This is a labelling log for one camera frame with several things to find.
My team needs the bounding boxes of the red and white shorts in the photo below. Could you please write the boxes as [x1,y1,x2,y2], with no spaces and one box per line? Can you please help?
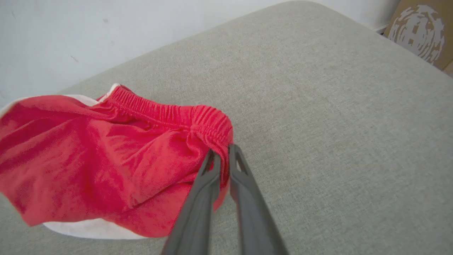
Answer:
[0,83,235,240]

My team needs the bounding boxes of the grey fabric sofa cushion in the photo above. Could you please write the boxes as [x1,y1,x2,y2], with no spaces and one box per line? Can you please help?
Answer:
[0,0,453,255]

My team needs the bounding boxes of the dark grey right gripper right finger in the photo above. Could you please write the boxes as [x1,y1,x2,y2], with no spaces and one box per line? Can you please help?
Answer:
[228,143,289,255]

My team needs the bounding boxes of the brown cardboard box white print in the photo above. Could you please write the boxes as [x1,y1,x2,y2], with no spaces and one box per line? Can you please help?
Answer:
[383,0,453,75]

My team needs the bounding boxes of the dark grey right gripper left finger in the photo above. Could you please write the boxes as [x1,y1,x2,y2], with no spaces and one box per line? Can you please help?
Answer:
[161,149,222,255]

